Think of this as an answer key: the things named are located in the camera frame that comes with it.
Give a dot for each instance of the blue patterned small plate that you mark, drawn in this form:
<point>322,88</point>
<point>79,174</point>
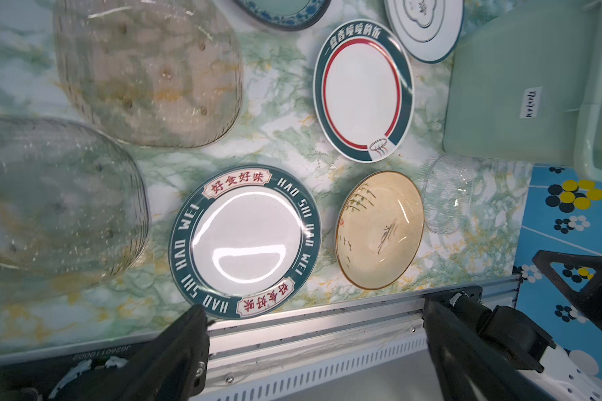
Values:
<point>286,15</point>

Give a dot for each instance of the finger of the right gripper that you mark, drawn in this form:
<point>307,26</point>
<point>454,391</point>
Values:
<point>578,278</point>

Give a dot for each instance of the green red rim white plate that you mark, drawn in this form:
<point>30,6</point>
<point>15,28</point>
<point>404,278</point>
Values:
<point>363,91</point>

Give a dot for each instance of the green rim HAO SHI plate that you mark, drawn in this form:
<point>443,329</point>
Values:
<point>245,242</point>

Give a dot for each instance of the clear glass plate right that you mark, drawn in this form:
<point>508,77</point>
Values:
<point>447,192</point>

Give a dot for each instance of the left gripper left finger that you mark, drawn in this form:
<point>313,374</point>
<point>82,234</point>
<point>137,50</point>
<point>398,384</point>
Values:
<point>173,366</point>

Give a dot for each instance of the white plate cloud emblem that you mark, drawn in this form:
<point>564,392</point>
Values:
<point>428,29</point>

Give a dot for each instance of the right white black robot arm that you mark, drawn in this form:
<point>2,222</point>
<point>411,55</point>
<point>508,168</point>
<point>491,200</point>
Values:
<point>523,343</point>

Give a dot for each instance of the light green plastic bin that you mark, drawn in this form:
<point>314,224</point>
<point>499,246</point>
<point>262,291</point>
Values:
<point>528,86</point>

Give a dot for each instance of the beige bamboo print plate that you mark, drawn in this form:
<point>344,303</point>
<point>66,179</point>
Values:
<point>379,230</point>

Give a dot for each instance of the greenish glass plate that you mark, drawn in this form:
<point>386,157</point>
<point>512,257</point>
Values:
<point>73,208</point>

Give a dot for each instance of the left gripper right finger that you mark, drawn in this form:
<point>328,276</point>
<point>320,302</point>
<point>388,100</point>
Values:
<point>466,367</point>

